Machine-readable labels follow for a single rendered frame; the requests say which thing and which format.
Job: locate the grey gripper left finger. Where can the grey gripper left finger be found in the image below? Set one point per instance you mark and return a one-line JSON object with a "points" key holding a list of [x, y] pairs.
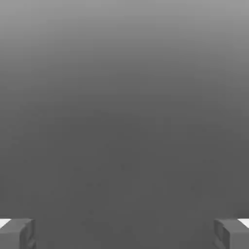
{"points": [[15, 235]]}

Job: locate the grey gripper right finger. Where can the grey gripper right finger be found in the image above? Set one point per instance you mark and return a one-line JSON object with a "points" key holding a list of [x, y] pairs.
{"points": [[233, 235]]}

